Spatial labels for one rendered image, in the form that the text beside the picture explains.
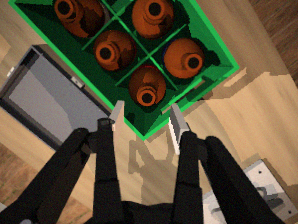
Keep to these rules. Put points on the green bottle crate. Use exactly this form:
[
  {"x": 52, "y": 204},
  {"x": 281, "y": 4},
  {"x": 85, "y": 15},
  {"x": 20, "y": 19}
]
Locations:
[{"x": 77, "y": 52}]

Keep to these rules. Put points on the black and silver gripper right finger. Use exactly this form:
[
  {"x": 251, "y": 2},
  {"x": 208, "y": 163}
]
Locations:
[{"x": 238, "y": 199}]

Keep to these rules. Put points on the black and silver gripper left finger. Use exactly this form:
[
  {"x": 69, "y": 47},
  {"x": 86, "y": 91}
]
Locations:
[{"x": 44, "y": 199}]

